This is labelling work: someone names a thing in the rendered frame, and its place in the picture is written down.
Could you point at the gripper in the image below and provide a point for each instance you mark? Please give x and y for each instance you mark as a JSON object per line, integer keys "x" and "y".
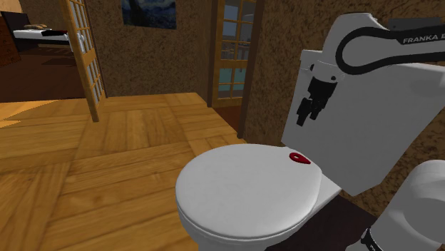
{"x": 321, "y": 88}

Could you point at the red flat teardrop object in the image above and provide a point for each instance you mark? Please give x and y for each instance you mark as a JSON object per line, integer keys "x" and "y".
{"x": 299, "y": 158}

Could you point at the white toilet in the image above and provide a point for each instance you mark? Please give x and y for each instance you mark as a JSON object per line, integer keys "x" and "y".
{"x": 243, "y": 187}

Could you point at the white bed with dark headboard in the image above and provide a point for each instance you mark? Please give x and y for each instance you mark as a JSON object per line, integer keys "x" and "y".
{"x": 38, "y": 34}

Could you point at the wooden door with glass panes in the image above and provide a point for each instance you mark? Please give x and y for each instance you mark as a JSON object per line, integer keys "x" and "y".
{"x": 231, "y": 52}
{"x": 83, "y": 59}

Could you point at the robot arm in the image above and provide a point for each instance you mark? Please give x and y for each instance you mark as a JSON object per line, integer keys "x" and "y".
{"x": 361, "y": 24}

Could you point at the dark blue wall picture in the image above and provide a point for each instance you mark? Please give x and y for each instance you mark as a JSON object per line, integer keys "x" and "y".
{"x": 149, "y": 12}

